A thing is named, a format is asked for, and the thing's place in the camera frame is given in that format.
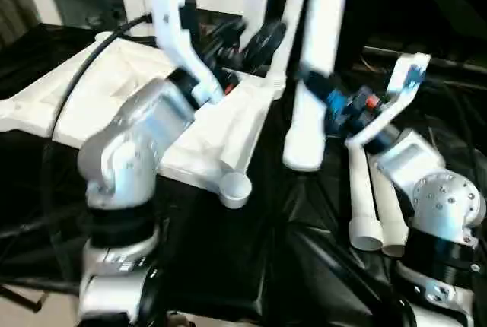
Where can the black metal stand leg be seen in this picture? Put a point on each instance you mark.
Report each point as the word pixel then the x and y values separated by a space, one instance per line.
pixel 23 298

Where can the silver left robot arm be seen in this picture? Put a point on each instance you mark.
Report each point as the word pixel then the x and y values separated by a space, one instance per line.
pixel 133 133

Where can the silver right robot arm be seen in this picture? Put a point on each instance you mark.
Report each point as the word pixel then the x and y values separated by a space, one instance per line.
pixel 437 197

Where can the dark metal rod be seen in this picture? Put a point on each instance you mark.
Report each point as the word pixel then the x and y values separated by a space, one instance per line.
pixel 449 61

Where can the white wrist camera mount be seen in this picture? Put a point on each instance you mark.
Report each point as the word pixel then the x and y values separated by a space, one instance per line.
pixel 179 45
pixel 403 76

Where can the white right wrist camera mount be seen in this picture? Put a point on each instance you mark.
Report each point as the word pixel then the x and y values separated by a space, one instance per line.
pixel 403 76

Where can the white plastic table top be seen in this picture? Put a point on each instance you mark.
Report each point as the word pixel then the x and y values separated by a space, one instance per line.
pixel 114 76

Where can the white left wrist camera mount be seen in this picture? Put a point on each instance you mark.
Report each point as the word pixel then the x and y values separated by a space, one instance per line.
pixel 179 45

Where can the black mat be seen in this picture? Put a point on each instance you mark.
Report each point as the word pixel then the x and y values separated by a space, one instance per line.
pixel 247 266

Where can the grey curtain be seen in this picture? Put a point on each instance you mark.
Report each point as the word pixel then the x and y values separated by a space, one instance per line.
pixel 15 4

